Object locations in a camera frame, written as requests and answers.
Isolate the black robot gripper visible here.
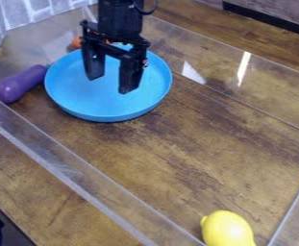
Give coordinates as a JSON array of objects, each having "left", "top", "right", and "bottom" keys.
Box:
[{"left": 82, "top": 0, "right": 152, "bottom": 94}]

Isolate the orange toy carrot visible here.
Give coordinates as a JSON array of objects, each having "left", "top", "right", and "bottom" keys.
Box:
[{"left": 70, "top": 37, "right": 82, "bottom": 49}]

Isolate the blue round plastic tray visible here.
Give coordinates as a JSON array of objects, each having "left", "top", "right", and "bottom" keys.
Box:
[{"left": 46, "top": 50, "right": 173, "bottom": 122}]

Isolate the purple toy eggplant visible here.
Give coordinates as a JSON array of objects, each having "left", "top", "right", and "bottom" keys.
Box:
[{"left": 0, "top": 64, "right": 49, "bottom": 104}]

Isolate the black baseboard strip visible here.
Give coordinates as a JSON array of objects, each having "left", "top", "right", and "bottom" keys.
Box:
[{"left": 222, "top": 1, "right": 299, "bottom": 35}]

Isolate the clear acrylic barrier panel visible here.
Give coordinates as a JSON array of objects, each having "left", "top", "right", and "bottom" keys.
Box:
[{"left": 0, "top": 80, "right": 299, "bottom": 246}]

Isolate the yellow toy lemon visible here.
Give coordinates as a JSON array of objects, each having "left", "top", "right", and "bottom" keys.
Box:
[{"left": 201, "top": 210, "right": 256, "bottom": 246}]

